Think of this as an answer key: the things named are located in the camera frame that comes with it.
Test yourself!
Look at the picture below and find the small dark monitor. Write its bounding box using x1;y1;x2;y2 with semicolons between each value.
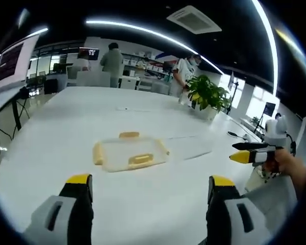
264;102;276;117

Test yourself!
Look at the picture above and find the large display screen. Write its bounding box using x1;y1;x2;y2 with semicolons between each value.
0;34;40;93

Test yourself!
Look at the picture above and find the dark spoon-shaped object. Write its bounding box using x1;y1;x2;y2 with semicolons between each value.
227;131;248;140

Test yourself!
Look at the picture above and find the ceiling air vent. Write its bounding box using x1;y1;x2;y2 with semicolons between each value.
166;5;223;34

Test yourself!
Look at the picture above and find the wall-mounted monitor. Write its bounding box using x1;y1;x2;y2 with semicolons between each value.
78;46;100;61

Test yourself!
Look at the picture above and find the black cable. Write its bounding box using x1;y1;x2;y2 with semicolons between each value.
285;132;297;155

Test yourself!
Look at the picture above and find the white storage shelf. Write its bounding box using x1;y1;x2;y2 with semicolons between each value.
122;51;174;85

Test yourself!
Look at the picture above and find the clear container lid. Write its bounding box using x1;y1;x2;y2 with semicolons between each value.
92;131;170;174

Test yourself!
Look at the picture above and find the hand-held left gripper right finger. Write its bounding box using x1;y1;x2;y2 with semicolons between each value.
206;175;273;245

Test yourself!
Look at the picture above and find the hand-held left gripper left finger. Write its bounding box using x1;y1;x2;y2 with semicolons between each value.
22;174;94;245

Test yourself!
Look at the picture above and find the person's right hand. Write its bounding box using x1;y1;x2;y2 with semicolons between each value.
266;148;300;181

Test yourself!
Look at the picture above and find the green potted plant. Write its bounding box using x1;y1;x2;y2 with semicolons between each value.
186;75;233;121

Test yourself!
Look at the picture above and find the black tripod stand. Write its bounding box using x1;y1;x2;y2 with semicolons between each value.
228;71;240;113

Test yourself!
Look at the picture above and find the side desk with black legs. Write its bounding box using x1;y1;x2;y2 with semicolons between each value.
0;86;31;131

